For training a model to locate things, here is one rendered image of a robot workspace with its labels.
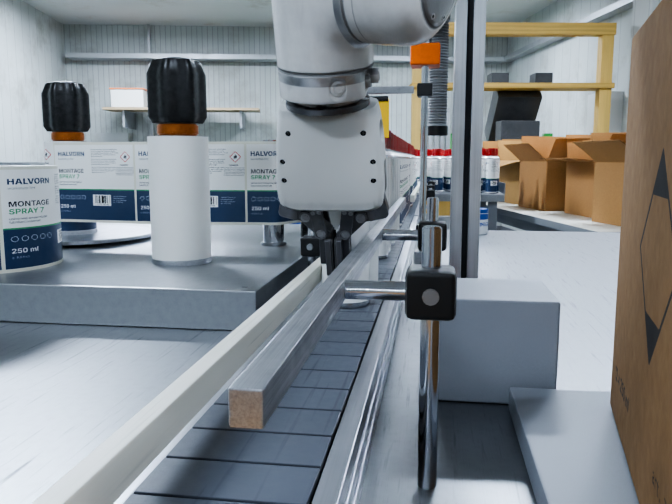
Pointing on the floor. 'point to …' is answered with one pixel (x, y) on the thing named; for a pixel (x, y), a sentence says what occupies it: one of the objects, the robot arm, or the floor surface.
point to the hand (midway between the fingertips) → (335, 252)
